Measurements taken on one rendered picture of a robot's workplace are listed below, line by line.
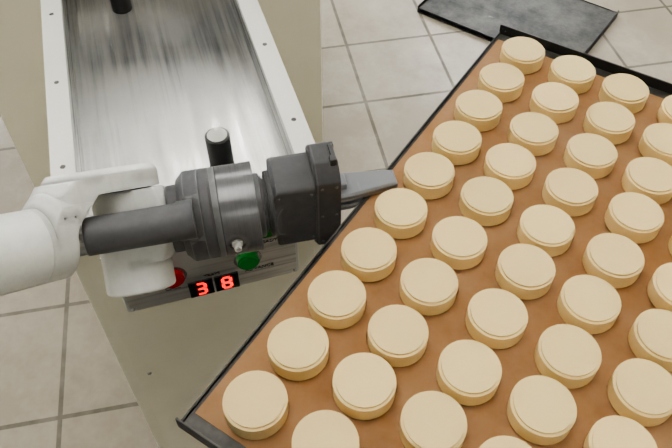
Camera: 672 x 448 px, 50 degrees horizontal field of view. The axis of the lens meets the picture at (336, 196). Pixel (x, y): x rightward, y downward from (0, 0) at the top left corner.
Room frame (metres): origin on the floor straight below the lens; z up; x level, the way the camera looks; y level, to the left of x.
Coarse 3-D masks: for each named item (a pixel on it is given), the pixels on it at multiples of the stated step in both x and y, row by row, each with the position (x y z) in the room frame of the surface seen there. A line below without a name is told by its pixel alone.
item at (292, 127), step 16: (240, 0) 0.95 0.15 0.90; (256, 0) 0.95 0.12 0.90; (240, 16) 0.95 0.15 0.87; (256, 16) 0.91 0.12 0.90; (256, 32) 0.87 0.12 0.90; (256, 48) 0.83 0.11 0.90; (272, 48) 0.83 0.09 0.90; (256, 64) 0.84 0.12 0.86; (272, 64) 0.80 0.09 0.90; (272, 80) 0.76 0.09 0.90; (288, 80) 0.76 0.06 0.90; (272, 96) 0.73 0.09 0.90; (288, 96) 0.73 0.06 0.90; (272, 112) 0.75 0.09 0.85; (288, 112) 0.70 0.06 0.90; (288, 128) 0.67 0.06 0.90; (304, 128) 0.67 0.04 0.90; (288, 144) 0.66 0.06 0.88; (304, 144) 0.64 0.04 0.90
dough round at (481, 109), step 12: (468, 96) 0.59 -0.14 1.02; (480, 96) 0.59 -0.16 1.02; (492, 96) 0.59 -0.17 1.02; (456, 108) 0.58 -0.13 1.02; (468, 108) 0.57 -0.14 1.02; (480, 108) 0.57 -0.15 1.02; (492, 108) 0.57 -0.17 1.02; (456, 120) 0.57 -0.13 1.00; (468, 120) 0.56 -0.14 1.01; (480, 120) 0.56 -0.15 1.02; (492, 120) 0.56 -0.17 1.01
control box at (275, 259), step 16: (272, 240) 0.58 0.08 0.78; (176, 256) 0.54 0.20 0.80; (272, 256) 0.58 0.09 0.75; (288, 256) 0.58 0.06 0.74; (192, 272) 0.54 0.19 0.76; (208, 272) 0.55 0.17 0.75; (224, 272) 0.56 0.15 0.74; (240, 272) 0.56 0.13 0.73; (256, 272) 0.57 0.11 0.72; (272, 272) 0.57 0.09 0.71; (288, 272) 0.58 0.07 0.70; (176, 288) 0.54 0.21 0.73; (192, 288) 0.54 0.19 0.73; (208, 288) 0.55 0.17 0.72; (128, 304) 0.52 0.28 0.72; (144, 304) 0.52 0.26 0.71; (160, 304) 0.53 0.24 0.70
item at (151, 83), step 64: (128, 0) 1.01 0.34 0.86; (192, 0) 1.04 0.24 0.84; (128, 64) 0.87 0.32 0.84; (192, 64) 0.87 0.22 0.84; (128, 128) 0.73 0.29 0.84; (192, 128) 0.73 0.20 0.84; (256, 128) 0.73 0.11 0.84; (128, 320) 0.54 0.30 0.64; (192, 320) 0.57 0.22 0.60; (256, 320) 0.59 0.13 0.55; (192, 384) 0.56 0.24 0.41
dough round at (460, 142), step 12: (444, 132) 0.54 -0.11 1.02; (456, 132) 0.54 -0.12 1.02; (468, 132) 0.54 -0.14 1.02; (432, 144) 0.53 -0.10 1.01; (444, 144) 0.52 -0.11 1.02; (456, 144) 0.52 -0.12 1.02; (468, 144) 0.52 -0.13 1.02; (480, 144) 0.52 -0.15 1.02; (456, 156) 0.51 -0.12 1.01; (468, 156) 0.51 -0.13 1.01
